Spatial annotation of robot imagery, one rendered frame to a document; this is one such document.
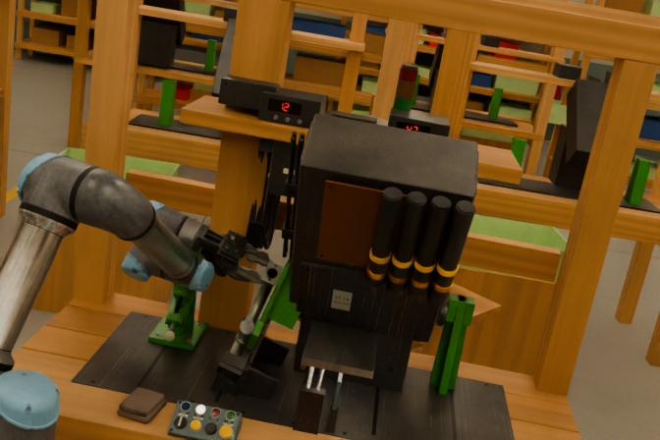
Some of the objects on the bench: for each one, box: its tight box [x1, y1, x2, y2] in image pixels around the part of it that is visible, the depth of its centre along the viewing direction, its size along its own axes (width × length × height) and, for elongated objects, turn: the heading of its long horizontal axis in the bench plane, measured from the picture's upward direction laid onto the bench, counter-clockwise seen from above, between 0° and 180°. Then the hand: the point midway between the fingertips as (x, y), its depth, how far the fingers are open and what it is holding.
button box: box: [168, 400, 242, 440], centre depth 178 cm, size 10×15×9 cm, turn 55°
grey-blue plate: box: [326, 372, 343, 433], centre depth 188 cm, size 10×2×14 cm, turn 145°
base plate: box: [71, 311, 515, 440], centre depth 206 cm, size 42×110×2 cm, turn 55°
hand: (269, 274), depth 196 cm, fingers closed on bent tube, 3 cm apart
